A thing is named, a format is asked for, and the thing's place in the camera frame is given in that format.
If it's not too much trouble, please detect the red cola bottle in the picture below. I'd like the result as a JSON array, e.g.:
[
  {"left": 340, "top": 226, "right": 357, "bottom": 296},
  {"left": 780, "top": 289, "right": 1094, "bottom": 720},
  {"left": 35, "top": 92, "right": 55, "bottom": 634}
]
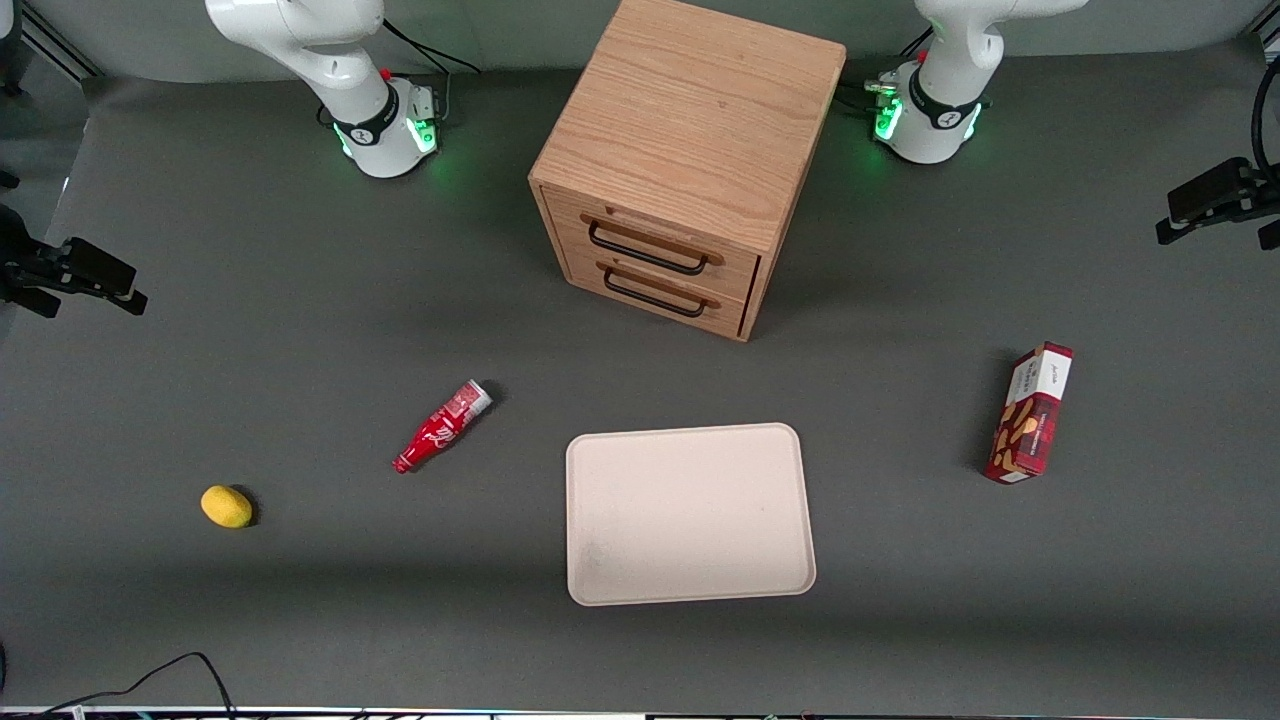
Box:
[{"left": 392, "top": 379, "right": 494, "bottom": 475}]

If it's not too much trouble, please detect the red cookie box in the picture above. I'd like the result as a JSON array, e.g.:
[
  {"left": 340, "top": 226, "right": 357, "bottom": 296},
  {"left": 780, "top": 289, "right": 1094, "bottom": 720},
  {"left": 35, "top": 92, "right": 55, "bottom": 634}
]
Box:
[{"left": 985, "top": 342, "right": 1074, "bottom": 485}]

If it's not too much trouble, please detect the black drawer handle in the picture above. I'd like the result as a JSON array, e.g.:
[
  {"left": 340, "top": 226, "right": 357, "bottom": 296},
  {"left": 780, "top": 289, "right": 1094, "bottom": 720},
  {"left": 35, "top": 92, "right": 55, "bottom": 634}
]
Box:
[
  {"left": 588, "top": 221, "right": 710, "bottom": 276},
  {"left": 602, "top": 267, "right": 707, "bottom": 319}
]

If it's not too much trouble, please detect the black base cable bundle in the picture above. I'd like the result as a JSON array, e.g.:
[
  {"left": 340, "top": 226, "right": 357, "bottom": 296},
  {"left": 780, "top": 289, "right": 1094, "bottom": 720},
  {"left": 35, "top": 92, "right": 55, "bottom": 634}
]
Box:
[{"left": 838, "top": 78, "right": 901, "bottom": 114}]

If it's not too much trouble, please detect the beige plastic tray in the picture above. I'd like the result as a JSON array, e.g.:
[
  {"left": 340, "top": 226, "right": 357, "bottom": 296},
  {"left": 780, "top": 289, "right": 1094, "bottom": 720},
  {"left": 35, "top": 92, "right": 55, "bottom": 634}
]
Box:
[{"left": 565, "top": 423, "right": 817, "bottom": 607}]

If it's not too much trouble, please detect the black floor cable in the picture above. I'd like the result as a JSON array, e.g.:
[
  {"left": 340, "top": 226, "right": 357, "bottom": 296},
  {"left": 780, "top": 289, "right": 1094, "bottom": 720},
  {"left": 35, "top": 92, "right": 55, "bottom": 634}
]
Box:
[{"left": 40, "top": 652, "right": 237, "bottom": 717}]

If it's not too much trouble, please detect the yellow lemon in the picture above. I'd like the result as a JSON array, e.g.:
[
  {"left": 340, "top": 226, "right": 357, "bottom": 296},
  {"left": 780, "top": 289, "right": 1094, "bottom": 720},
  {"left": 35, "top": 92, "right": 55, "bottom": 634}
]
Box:
[{"left": 200, "top": 485, "right": 254, "bottom": 529}]

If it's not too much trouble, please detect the wooden drawer cabinet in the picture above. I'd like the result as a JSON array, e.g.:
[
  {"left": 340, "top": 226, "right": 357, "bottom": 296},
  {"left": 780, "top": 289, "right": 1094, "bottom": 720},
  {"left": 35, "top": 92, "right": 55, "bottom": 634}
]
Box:
[{"left": 528, "top": 0, "right": 848, "bottom": 344}]

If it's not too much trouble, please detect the wooden drawer front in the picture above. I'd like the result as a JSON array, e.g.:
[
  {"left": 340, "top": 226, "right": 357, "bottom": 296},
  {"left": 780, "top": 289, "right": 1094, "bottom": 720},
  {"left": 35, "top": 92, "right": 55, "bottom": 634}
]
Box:
[
  {"left": 545, "top": 188, "right": 763, "bottom": 303},
  {"left": 560, "top": 245, "right": 753, "bottom": 341}
]

